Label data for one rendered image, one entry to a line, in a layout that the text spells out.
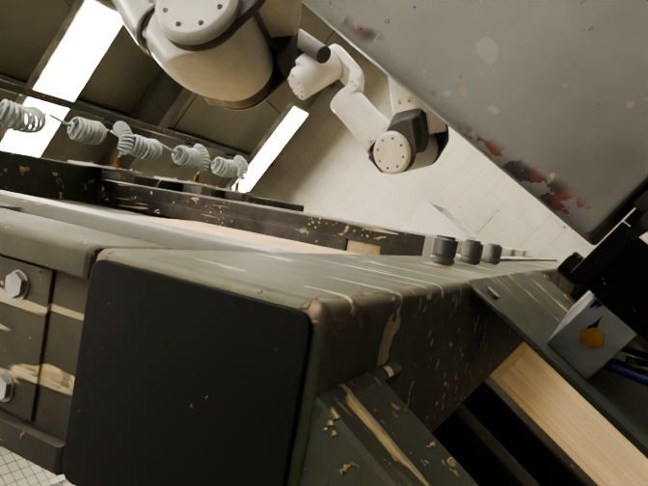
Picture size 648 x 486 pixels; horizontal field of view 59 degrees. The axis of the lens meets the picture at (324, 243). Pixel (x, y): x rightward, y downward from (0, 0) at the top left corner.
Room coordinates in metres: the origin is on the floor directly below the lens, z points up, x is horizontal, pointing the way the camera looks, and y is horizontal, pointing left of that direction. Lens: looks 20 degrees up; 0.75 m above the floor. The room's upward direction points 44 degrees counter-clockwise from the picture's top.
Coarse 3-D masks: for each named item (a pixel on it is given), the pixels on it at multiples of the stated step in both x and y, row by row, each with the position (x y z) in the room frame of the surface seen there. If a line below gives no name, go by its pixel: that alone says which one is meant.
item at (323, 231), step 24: (120, 144) 1.28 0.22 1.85; (120, 192) 1.29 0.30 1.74; (144, 192) 1.27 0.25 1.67; (168, 192) 1.26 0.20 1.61; (168, 216) 1.27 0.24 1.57; (192, 216) 1.25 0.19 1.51; (216, 216) 1.24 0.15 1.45; (240, 216) 1.22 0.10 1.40; (264, 216) 1.21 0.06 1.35; (288, 216) 1.20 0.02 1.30; (312, 216) 1.19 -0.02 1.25; (312, 240) 1.20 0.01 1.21; (336, 240) 1.18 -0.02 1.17; (360, 240) 1.17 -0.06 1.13; (384, 240) 1.16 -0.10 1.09; (408, 240) 1.15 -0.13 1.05; (432, 240) 1.14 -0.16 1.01; (456, 240) 1.13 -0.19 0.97
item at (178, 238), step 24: (0, 192) 0.54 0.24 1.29; (48, 216) 0.52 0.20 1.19; (72, 216) 0.51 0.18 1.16; (96, 216) 0.50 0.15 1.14; (120, 216) 0.53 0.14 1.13; (144, 240) 0.49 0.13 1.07; (168, 240) 0.49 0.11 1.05; (192, 240) 0.48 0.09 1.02; (216, 240) 0.48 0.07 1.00; (240, 240) 0.52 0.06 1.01
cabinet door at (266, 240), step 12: (132, 216) 0.85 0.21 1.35; (144, 216) 0.90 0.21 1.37; (192, 228) 0.88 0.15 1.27; (204, 228) 0.94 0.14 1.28; (216, 228) 0.98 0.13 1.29; (228, 228) 1.02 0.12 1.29; (252, 240) 0.86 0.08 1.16; (264, 240) 0.92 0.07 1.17; (276, 240) 0.96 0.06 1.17; (288, 240) 0.99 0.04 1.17; (300, 252) 0.82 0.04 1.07; (312, 252) 0.86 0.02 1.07; (324, 252) 0.91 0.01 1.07; (336, 252) 0.94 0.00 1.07; (348, 252) 0.98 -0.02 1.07
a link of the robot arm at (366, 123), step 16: (352, 96) 0.98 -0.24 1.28; (352, 112) 0.98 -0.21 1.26; (368, 112) 0.98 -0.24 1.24; (352, 128) 1.00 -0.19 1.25; (368, 128) 0.98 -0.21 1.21; (384, 128) 0.98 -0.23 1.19; (368, 144) 0.99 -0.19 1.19; (432, 144) 1.00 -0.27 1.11; (416, 160) 0.96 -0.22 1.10; (432, 160) 1.03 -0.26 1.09
